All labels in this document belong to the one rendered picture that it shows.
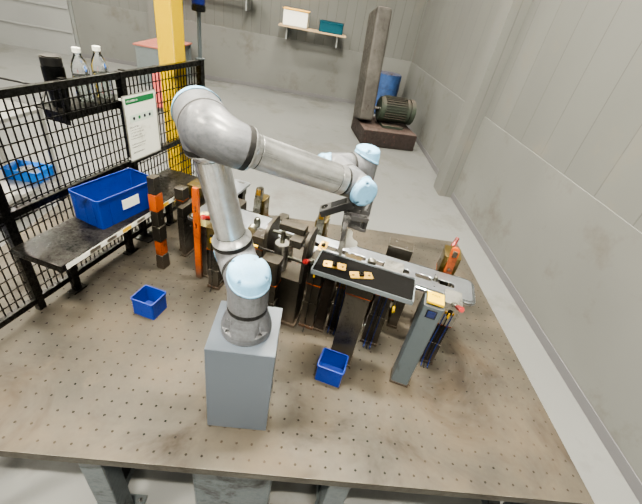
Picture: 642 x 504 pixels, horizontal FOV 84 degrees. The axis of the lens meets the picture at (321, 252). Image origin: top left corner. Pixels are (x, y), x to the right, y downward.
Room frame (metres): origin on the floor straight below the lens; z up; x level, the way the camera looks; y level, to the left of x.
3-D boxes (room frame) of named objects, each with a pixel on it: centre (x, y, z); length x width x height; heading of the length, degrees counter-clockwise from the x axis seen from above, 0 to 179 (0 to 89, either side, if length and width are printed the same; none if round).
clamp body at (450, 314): (1.11, -0.55, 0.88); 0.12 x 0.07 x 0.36; 169
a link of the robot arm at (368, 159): (1.05, -0.08, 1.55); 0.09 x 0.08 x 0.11; 121
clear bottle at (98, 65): (1.60, 1.09, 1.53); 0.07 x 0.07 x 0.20
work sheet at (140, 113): (1.68, 0.98, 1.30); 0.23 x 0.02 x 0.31; 169
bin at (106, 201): (1.33, 0.92, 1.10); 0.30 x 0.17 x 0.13; 162
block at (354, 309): (1.03, -0.17, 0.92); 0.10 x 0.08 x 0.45; 79
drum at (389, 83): (8.88, -0.73, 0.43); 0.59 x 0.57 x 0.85; 5
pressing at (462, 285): (1.40, -0.03, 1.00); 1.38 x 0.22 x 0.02; 79
